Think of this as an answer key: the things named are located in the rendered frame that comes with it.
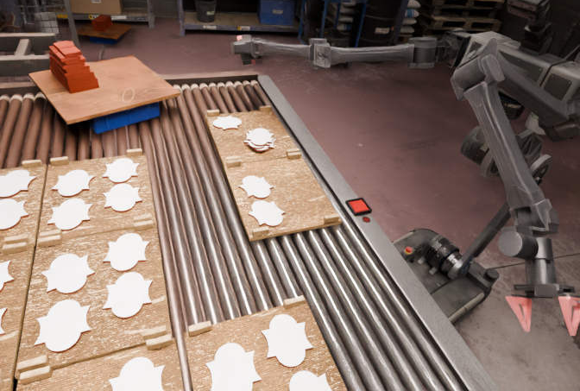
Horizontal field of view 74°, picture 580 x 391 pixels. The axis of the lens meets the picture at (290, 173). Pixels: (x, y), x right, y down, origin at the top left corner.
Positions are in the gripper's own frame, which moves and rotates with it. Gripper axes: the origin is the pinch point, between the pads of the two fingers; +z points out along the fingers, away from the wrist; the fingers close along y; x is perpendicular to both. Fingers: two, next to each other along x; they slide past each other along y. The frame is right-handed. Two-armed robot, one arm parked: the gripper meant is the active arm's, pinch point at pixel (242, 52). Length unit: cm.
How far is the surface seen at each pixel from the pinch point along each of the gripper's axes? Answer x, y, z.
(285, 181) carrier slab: -10, 59, -55
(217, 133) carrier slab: -25.4, 36.7, -20.9
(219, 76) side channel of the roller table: -8.5, 8.1, 26.5
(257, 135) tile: -10, 40, -32
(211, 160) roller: -33, 46, -35
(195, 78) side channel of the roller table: -22.2, 7.0, 26.6
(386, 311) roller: -4, 93, -108
